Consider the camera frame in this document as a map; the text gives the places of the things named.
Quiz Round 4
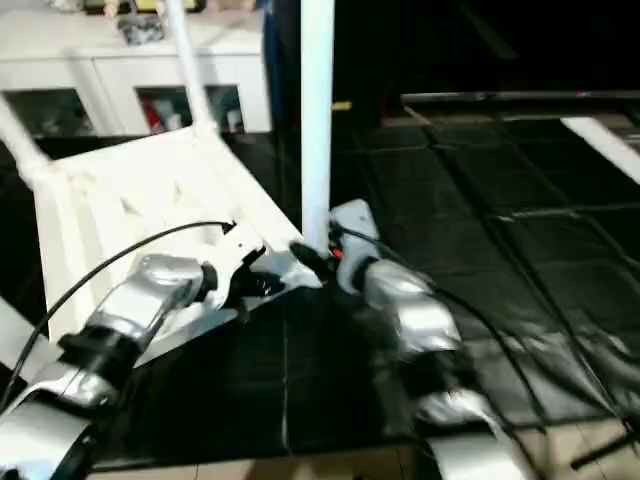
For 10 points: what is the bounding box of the black mat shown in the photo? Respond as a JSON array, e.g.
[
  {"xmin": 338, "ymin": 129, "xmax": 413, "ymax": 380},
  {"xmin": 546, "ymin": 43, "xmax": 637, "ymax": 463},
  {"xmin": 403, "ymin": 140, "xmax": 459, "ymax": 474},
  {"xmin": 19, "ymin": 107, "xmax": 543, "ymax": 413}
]
[{"xmin": 0, "ymin": 107, "xmax": 640, "ymax": 460}]

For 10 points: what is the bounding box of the white flat board strip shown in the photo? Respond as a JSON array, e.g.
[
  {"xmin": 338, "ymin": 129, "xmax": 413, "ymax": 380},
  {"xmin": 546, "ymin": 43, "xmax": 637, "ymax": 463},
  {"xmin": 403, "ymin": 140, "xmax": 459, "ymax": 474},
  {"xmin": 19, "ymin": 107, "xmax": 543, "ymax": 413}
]
[{"xmin": 559, "ymin": 117, "xmax": 640, "ymax": 185}]

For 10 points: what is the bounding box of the black tripod stand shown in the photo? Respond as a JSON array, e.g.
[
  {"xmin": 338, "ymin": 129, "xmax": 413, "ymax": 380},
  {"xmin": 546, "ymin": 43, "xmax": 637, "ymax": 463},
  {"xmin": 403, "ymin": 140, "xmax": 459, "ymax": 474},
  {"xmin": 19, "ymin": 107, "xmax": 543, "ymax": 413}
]
[{"xmin": 569, "ymin": 429, "xmax": 640, "ymax": 472}]

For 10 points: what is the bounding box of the red and white bottle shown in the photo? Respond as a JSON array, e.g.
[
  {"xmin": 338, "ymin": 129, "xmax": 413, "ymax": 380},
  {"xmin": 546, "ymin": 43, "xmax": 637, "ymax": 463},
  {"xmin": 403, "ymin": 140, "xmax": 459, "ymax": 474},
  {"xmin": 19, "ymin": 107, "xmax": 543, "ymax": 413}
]
[{"xmin": 143, "ymin": 99, "xmax": 162, "ymax": 133}]

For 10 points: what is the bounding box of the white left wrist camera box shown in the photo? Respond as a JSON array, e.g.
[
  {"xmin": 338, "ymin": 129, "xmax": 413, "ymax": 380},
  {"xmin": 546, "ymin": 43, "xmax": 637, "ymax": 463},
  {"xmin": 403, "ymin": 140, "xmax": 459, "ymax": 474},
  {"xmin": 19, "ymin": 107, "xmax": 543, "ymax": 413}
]
[{"xmin": 202, "ymin": 222, "xmax": 267, "ymax": 312}]

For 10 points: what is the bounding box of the white plastic table top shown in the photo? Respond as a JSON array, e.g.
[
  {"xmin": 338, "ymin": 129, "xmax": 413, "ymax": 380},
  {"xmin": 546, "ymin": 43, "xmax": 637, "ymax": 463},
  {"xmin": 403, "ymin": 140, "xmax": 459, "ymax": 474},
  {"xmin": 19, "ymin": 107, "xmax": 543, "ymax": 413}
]
[{"xmin": 29, "ymin": 124, "xmax": 327, "ymax": 372}]

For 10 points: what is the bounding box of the white plastic table leg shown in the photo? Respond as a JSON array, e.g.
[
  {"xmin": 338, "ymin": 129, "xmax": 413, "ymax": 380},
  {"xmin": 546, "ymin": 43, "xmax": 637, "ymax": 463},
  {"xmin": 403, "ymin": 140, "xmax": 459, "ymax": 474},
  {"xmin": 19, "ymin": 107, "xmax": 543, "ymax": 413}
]
[
  {"xmin": 299, "ymin": 0, "xmax": 337, "ymax": 260},
  {"xmin": 166, "ymin": 0, "xmax": 222, "ymax": 140},
  {"xmin": 0, "ymin": 92, "xmax": 58, "ymax": 190},
  {"xmin": 0, "ymin": 297, "xmax": 55, "ymax": 382}
]

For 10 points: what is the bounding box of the white cabinet with glass doors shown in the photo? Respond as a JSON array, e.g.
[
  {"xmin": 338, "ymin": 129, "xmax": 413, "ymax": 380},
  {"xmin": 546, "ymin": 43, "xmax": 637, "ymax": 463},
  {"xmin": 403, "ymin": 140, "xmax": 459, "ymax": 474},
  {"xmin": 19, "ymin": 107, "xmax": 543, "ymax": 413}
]
[{"xmin": 0, "ymin": 9, "xmax": 275, "ymax": 140}]

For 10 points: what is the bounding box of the black left wrist camera cable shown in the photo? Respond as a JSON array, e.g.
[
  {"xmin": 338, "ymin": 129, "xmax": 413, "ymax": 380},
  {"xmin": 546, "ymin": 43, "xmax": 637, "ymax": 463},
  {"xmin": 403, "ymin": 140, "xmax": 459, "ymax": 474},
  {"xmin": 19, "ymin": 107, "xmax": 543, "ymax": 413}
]
[{"xmin": 0, "ymin": 220, "xmax": 238, "ymax": 417}]

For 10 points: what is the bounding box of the dark crumpled plastic bag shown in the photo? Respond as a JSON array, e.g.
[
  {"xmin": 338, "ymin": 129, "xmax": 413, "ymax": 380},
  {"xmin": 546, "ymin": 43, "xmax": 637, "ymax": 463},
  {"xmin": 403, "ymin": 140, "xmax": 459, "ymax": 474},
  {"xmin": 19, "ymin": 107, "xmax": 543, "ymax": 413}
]
[{"xmin": 117, "ymin": 14, "xmax": 167, "ymax": 48}]

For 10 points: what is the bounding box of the long black bar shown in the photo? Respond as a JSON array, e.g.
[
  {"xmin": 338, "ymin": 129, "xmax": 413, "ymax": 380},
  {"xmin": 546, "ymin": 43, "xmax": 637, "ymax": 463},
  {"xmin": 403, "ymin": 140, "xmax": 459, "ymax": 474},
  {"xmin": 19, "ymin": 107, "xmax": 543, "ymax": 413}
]
[{"xmin": 401, "ymin": 90, "xmax": 640, "ymax": 104}]

